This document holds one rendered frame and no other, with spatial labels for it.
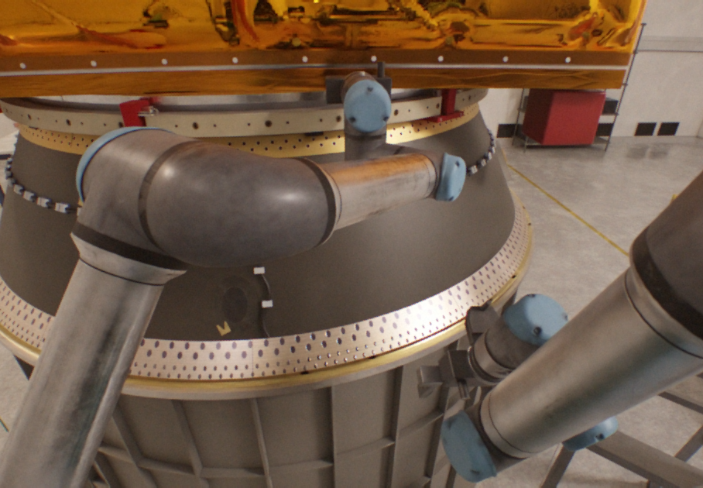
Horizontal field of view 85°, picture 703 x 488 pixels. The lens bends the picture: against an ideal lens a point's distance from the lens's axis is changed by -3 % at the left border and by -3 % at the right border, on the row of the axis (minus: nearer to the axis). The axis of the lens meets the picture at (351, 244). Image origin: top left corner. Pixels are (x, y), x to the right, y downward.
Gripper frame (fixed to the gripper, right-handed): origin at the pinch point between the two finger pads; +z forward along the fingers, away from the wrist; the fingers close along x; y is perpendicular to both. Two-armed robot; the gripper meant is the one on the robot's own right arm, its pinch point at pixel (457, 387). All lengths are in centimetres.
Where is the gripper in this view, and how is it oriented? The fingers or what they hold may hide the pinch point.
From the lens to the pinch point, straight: 84.2
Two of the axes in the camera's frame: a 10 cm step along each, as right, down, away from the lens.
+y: 0.7, 8.0, -6.0
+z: -1.7, 6.0, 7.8
